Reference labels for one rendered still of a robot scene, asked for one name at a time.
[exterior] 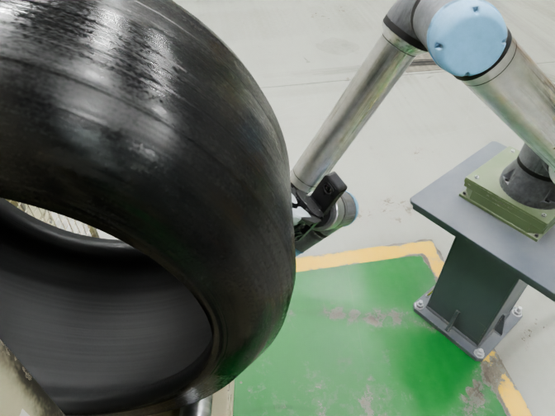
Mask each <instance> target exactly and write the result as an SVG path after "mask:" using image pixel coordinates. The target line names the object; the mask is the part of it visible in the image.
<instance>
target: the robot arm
mask: <svg viewBox="0 0 555 416"><path fill-rule="evenodd" d="M382 27H383V33H382V35H381V36H380V38H379V39H378V41H377V43H376V44H375V45H374V46H373V48H372V50H371V51H370V53H369V54H368V56H367V58H366V59H365V60H364V61H363V63H362V65H361V66H360V68H359V69H358V71H357V72H356V74H355V75H354V77H353V79H352V80H351V82H350V83H349V85H348V86H347V87H346V89H345V90H344V92H343V94H342V95H341V97H340V98H339V100H338V101H337V102H336V104H335V105H334V107H333V109H332V110H331V112H330V113H329V115H328V116H327V117H326V119H325V121H324V122H323V124H322V125H321V127H320V128H319V129H318V131H317V132H316V134H315V136H314V137H313V139H312V140H311V142H310V143H309V144H308V146H307V147H306V149H305V151H304V152H303V154H302V155H301V157H300V158H299V159H298V161H297V162H296V164H295V166H294V167H293V169H292V170H291V171H290V178H291V190H292V213H293V225H294V238H295V250H296V256H298V255H300V254H301V253H304V252H305V251H306V250H307V249H309V248H311V247H312V246H314V245H315V244H317V243H319V242H320V241H321V240H323V239H325V238H326V237H328V236H329V235H331V234H332V233H334V232H335V231H337V230H338V229H340V228H342V227H346V226H349V225H351V224H352V223H353V222H354V221H355V220H356V218H357V216H358V210H359V208H358V201H357V199H356V198H355V196H354V195H353V194H352V193H350V192H348V191H346V190H347V188H348V187H347V185H346V184H345V183H344V182H343V180H342V179H341V178H340V177H339V175H338V174H337V173H336V172H335V171H333V172H332V173H330V172H331V170H332V169H333V168H334V166H335V165H336V163H337V162H338V161H339V160H340V158H341V157H342V156H343V154H344V153H345V151H346V150H347V149H348V147H349V146H350V145H351V144H352V143H353V141H354V140H355V138H356V137H357V135H358V134H359V132H360V131H361V130H362V128H363V127H364V126H365V125H366V124H367V122H368V121H369V119H370V118H371V116H372V115H373V113H374V112H375V111H376V109H377V108H378V107H379V106H380V105H381V103H382V102H383V100H384V99H385V97H386V96H387V94H388V93H389V92H390V91H391V90H392V88H393V87H394V86H395V84H396V83H397V81H398V80H399V78H400V77H401V75H402V74H403V73H404V72H405V71H406V69H407V68H408V67H409V65H410V64H411V62H412V61H413V59H414V58H415V56H416V55H418V54H425V53H428V52H429V53H430V56H431V57H432V59H433V61H434V62H435V63H436V64H437V65H438V66H439V67H440V68H441V69H443V70H444V71H446V72H448V73H451V74H452V75H453V76H454V77H455V78H456V79H457V80H459V81H461V82H463V83H464V84H465V85H466V86H467V87H468V88H469V89H470V90H471V91H472V92H473V93H474V94H475V95H476V96H477V97H478V98H479V99H480V100H481V101H482V102H483V103H484V104H486V105H487V106H488V107H489V108H490V109H491V110H492V111H493V112H494V113H495V114H496V115H497V116H498V117H499V118H500V119H501V120H502V121H503V122H504V123H505V124H506V125H507V126H509V127H510V128H511V129H512V130H513V131H514V132H515V133H516V134H517V135H518V136H519V137H520V138H521V139H522V140H523V141H524V145H523V147H522V149H521V150H520V152H519V155H518V157H517V158H516V159H515V160H514V161H512V162H511V163H510V164H509V165H508V166H506V167H505V168H504V170H503V171H502V173H501V175H500V179H499V182H500V186H501V188H502V190H503V191H504V192H505V193H506V194H507V195H508V196H509V197H510V198H512V199H513V200H515V201H517V202H519V203H520V204H523V205H525V206H529V207H532V208H535V209H540V210H553V209H555V85H554V84H553V83H552V81H551V80H550V79H549V78H548V77H547V75H546V74H545V73H544V72H543V71H542V69H541V68H540V67H539V66H538V65H537V64H536V63H535V62H534V61H533V60H532V58H531V57H530V56H529V55H528V53H527V52H526V51H525V50H524V49H523V47H522V46H521V45H520V44H519V43H518V41H517V40H516V39H515V38H514V37H513V36H512V33H511V31H510V29H509V28H508V27H507V26H506V24H505V21H504V19H503V17H502V15H501V14H500V12H499V11H498V10H497V9H496V8H495V7H494V6H493V5H492V4H490V3H489V2H488V1H486V0H397V1H396V2H395V3H394V4H393V6H392V7H391V8H390V10H389V11H388V13H387V14H386V15H385V17H384V18H383V20H382Z"/></svg>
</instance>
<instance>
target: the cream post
mask: <svg viewBox="0 0 555 416"><path fill-rule="evenodd" d="M22 409H24V410H25V411H26V412H27V413H28V414H29V415H30V416H65V414H64V413H63V412H62V411H61V409H60V408H59V407H58V406H57V404H56V403H55V402H54V401H53V400H52V399H51V398H50V397H49V396H48V394H47V393H46V392H45V391H44V389H43V388H42V387H41V386H40V384H39V383H38V382H37V381H36V380H35V378H34V377H33V376H32V375H31V373H30V372H29V371H28V370H27V369H26V368H25V367H24V366H23V365H22V364H21V362H20V361H19V360H18V359H17V358H16V356H15V355H14V354H13V353H12V352H11V351H10V349H9V348H8V347H7V346H6V345H5V344H4V343H3V342H2V340H1V339H0V416H20V413H21V410H22Z"/></svg>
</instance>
